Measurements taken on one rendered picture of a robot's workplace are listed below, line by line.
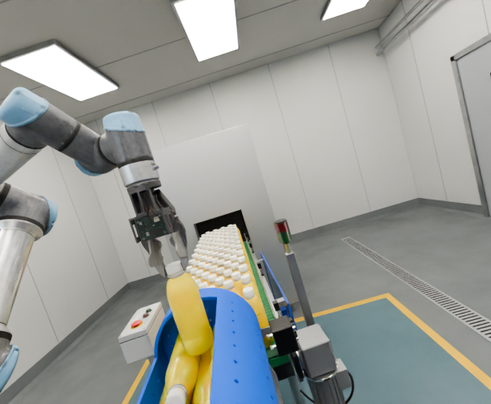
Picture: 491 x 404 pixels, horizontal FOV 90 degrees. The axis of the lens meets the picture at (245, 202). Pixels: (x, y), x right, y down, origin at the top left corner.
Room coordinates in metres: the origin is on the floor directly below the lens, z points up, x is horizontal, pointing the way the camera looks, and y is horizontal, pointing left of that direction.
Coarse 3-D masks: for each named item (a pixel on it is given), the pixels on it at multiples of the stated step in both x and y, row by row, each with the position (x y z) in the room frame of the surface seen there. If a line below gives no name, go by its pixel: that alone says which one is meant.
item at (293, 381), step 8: (264, 280) 1.38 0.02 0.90; (272, 296) 1.17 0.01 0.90; (272, 312) 1.03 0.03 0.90; (296, 360) 0.78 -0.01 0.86; (272, 368) 0.97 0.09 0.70; (280, 368) 0.95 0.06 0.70; (288, 368) 0.94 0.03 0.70; (296, 368) 0.78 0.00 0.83; (280, 376) 0.91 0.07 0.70; (288, 376) 0.90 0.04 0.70; (296, 376) 1.11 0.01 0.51; (296, 384) 1.10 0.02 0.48; (296, 392) 1.09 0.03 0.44; (296, 400) 1.10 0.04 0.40
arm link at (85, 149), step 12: (84, 132) 0.54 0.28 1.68; (72, 144) 0.52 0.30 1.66; (84, 144) 0.53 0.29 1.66; (96, 144) 0.54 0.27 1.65; (72, 156) 0.54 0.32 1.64; (84, 156) 0.54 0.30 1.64; (96, 156) 0.55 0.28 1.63; (84, 168) 0.58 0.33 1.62; (96, 168) 0.57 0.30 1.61; (108, 168) 0.58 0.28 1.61
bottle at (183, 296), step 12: (168, 276) 0.55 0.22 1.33; (180, 276) 0.55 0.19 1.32; (168, 288) 0.54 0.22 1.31; (180, 288) 0.53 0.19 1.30; (192, 288) 0.55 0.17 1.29; (168, 300) 0.54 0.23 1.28; (180, 300) 0.53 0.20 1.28; (192, 300) 0.54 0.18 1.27; (180, 312) 0.53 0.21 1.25; (192, 312) 0.53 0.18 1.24; (204, 312) 0.56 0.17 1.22; (180, 324) 0.53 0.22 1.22; (192, 324) 0.53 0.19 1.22; (204, 324) 0.55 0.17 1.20; (180, 336) 0.54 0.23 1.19; (192, 336) 0.53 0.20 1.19; (204, 336) 0.54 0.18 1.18; (192, 348) 0.53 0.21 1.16; (204, 348) 0.53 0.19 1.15
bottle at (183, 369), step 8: (176, 344) 0.59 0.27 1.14; (176, 352) 0.56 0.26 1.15; (184, 352) 0.55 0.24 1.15; (176, 360) 0.53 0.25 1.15; (184, 360) 0.52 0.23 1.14; (192, 360) 0.53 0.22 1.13; (168, 368) 0.52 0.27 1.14; (176, 368) 0.51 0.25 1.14; (184, 368) 0.51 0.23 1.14; (192, 368) 0.52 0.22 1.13; (168, 376) 0.50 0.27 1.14; (176, 376) 0.49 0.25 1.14; (184, 376) 0.49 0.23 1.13; (192, 376) 0.50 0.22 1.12; (168, 384) 0.48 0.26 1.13; (176, 384) 0.48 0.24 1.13; (184, 384) 0.48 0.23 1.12; (192, 384) 0.49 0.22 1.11; (168, 392) 0.47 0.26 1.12
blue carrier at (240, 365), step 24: (216, 288) 0.67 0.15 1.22; (168, 312) 0.64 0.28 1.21; (216, 312) 0.54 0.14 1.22; (240, 312) 0.58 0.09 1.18; (168, 336) 0.67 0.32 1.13; (216, 336) 0.45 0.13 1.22; (240, 336) 0.48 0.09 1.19; (168, 360) 0.66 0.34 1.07; (216, 360) 0.39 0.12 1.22; (240, 360) 0.41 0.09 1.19; (264, 360) 0.47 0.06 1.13; (144, 384) 0.52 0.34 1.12; (216, 384) 0.34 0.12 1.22; (240, 384) 0.35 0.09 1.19; (264, 384) 0.39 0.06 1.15
